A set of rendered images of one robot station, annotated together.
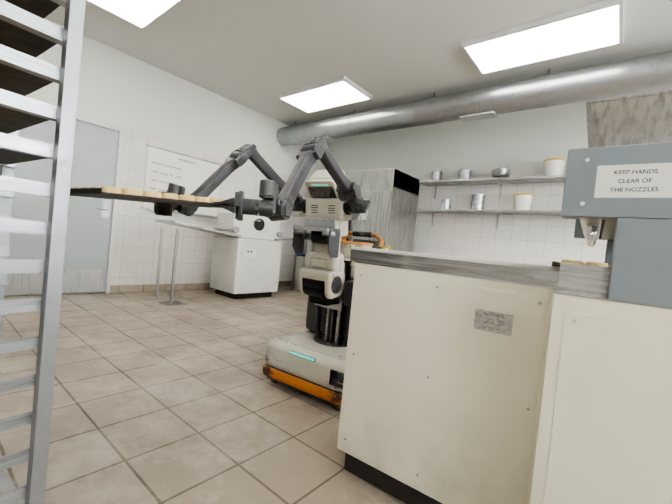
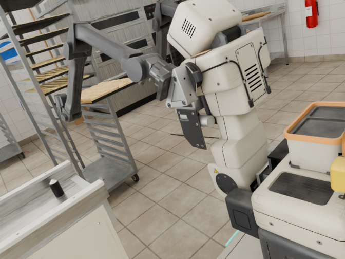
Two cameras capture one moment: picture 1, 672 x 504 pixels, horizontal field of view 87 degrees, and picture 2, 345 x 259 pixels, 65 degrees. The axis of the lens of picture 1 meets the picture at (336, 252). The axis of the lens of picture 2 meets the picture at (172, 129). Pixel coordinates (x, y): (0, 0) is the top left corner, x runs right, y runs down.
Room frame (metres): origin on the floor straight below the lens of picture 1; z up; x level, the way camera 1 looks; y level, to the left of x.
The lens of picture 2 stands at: (2.15, -0.88, 1.31)
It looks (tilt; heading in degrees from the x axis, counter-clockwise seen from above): 23 degrees down; 108
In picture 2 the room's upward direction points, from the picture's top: 17 degrees counter-clockwise
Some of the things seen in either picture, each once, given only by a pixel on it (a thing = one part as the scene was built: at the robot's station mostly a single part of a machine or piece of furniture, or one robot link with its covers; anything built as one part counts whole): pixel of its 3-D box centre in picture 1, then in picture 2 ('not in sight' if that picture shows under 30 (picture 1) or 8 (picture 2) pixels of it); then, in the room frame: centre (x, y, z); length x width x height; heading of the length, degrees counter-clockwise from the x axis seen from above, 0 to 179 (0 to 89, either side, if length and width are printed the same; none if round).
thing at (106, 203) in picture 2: not in sight; (93, 200); (1.54, -0.17, 0.77); 0.24 x 0.04 x 0.14; 144
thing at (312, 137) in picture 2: (353, 250); (325, 135); (2.35, -0.11, 0.87); 0.23 x 0.15 x 0.11; 56
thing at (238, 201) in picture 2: (333, 291); (245, 189); (2.08, -0.01, 0.62); 0.28 x 0.27 x 0.25; 56
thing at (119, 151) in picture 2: not in sight; (108, 148); (0.81, 1.18, 0.33); 0.64 x 0.03 x 0.03; 146
